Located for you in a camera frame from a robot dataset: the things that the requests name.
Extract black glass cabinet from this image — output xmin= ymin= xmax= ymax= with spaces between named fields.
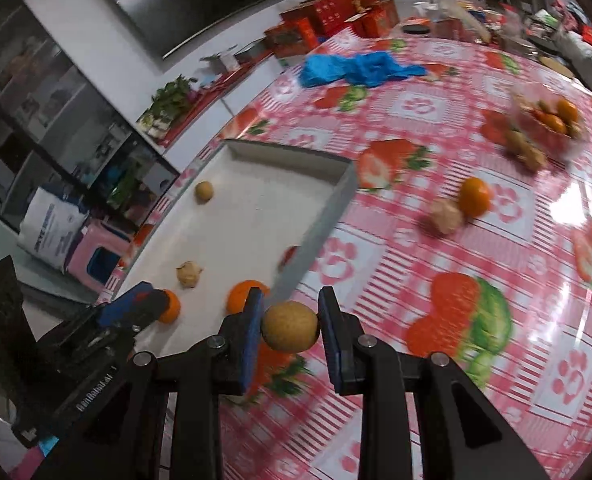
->
xmin=0 ymin=0 xmax=182 ymax=233

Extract green leafy plant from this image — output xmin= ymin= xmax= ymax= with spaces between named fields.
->
xmin=150 ymin=74 xmax=199 ymax=122

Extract walnut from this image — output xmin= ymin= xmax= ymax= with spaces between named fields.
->
xmin=177 ymin=261 xmax=205 ymax=289
xmin=430 ymin=198 xmax=466 ymax=236

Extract pink plastic stool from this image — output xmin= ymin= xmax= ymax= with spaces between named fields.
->
xmin=68 ymin=222 xmax=132 ymax=294

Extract orange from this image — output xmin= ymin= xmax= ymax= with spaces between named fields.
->
xmin=556 ymin=98 xmax=581 ymax=126
xmin=458 ymin=176 xmax=492 ymax=219
xmin=157 ymin=289 xmax=182 ymax=324
xmin=226 ymin=280 xmax=271 ymax=316
xmin=538 ymin=112 xmax=568 ymax=136

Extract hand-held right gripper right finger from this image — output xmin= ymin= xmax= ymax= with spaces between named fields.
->
xmin=318 ymin=287 xmax=550 ymax=480

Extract white grey shallow tray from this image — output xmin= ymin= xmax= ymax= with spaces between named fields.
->
xmin=117 ymin=139 xmax=359 ymax=361

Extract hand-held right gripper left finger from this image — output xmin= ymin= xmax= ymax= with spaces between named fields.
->
xmin=33 ymin=288 xmax=266 ymax=480

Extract stack of red gift boxes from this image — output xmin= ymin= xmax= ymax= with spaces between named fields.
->
xmin=264 ymin=0 xmax=401 ymax=59

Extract small open cardboard box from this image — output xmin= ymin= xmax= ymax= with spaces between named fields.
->
xmin=200 ymin=47 xmax=240 ymax=74

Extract clear glass bowl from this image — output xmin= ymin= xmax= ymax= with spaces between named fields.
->
xmin=507 ymin=85 xmax=585 ymax=162

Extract white printed sack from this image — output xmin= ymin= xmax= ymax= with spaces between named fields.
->
xmin=18 ymin=186 xmax=89 ymax=274

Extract blue cloth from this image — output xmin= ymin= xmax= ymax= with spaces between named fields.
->
xmin=299 ymin=51 xmax=427 ymax=89

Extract black flat television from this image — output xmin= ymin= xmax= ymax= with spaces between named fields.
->
xmin=88 ymin=0 xmax=307 ymax=61

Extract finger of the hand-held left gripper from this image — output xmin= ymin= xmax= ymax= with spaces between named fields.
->
xmin=97 ymin=282 xmax=169 ymax=331

